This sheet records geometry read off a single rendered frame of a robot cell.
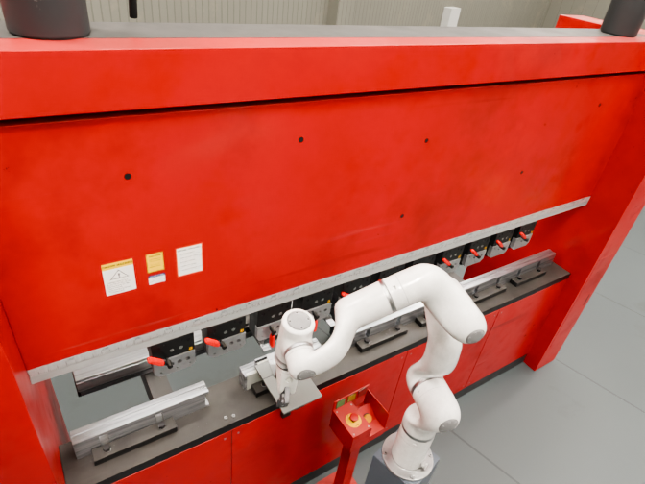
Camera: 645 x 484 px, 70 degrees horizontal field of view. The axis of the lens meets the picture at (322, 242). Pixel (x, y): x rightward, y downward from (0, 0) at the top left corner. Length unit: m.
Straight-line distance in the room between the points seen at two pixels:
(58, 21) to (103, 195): 0.41
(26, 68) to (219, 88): 0.42
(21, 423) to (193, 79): 0.98
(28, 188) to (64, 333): 0.48
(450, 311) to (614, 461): 2.63
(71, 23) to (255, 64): 0.42
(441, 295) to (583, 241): 2.25
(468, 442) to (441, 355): 1.94
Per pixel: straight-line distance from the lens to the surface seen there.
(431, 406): 1.55
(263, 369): 2.06
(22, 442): 1.55
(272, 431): 2.27
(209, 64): 1.26
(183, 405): 2.03
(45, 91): 1.20
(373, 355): 2.35
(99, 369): 2.16
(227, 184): 1.43
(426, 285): 1.18
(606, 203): 3.27
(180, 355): 1.79
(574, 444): 3.67
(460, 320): 1.24
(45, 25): 1.25
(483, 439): 3.38
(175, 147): 1.32
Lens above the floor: 2.58
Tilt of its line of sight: 34 degrees down
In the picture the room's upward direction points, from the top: 8 degrees clockwise
